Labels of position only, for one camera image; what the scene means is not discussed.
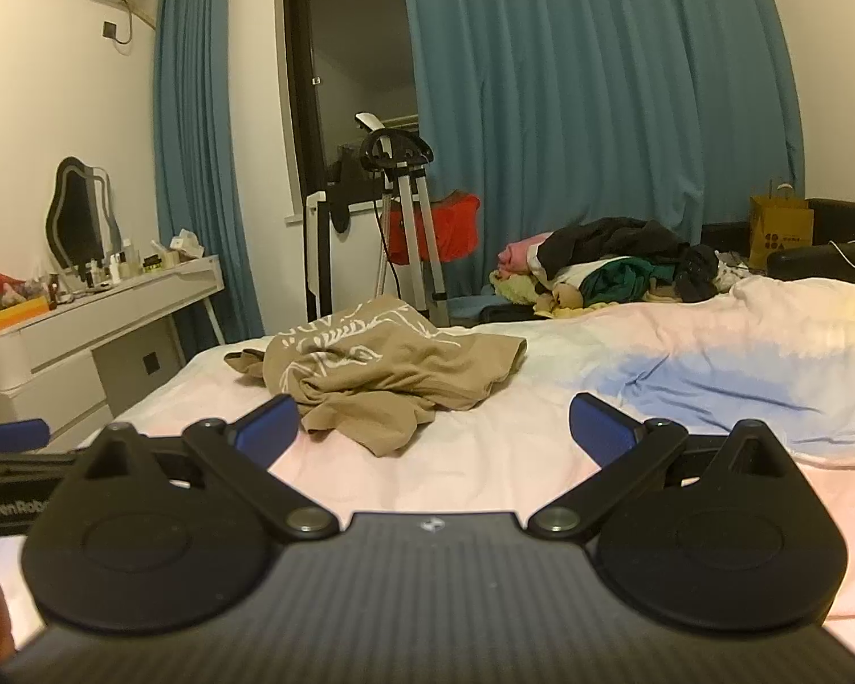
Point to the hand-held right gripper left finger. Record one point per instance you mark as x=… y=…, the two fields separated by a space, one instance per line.
x=267 y=426

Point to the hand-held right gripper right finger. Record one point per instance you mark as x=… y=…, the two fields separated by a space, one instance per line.
x=598 y=429

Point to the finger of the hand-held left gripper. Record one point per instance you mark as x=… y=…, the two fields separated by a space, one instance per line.
x=11 y=434

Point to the tan printed t-shirt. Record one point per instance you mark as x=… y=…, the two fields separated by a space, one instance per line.
x=392 y=370

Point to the white vanity desk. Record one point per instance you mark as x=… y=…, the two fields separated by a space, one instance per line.
x=57 y=356

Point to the pastel tie-dye blanket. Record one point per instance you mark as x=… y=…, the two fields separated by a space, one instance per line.
x=684 y=370

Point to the orange storage box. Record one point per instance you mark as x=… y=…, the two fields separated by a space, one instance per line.
x=11 y=315

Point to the green garment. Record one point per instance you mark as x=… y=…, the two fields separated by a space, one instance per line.
x=616 y=283

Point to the pale yellow cloth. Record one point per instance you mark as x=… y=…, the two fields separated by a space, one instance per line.
x=516 y=288

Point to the dark crumpled cloth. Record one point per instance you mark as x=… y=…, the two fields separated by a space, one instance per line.
x=697 y=271

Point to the black jacket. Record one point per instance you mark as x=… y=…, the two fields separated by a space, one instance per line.
x=613 y=239

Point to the row of cosmetic bottles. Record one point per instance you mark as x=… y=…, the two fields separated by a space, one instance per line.
x=114 y=271

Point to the pink cloth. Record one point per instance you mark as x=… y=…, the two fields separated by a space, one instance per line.
x=520 y=251

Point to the tissue box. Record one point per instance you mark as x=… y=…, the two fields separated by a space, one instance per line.
x=187 y=246

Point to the wavy black-framed mirror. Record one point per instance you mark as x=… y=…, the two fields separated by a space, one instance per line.
x=78 y=214

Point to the red cloth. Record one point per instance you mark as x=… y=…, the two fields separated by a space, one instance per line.
x=449 y=228

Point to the cardboard box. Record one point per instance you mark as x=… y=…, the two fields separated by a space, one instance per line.
x=776 y=228

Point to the narrow blue curtain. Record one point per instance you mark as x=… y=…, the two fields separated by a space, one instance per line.
x=199 y=157

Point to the black chair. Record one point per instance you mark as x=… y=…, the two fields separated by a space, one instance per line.
x=841 y=221

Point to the wide blue curtain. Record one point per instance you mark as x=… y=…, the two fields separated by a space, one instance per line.
x=598 y=100

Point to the dark window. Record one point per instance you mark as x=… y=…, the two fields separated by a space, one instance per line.
x=349 y=50

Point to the black wall socket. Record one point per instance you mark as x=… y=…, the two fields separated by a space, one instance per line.
x=110 y=28

